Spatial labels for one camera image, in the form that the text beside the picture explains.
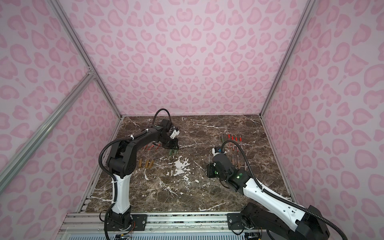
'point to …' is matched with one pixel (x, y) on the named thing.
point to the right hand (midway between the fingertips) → (206, 166)
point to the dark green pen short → (222, 139)
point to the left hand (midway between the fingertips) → (179, 145)
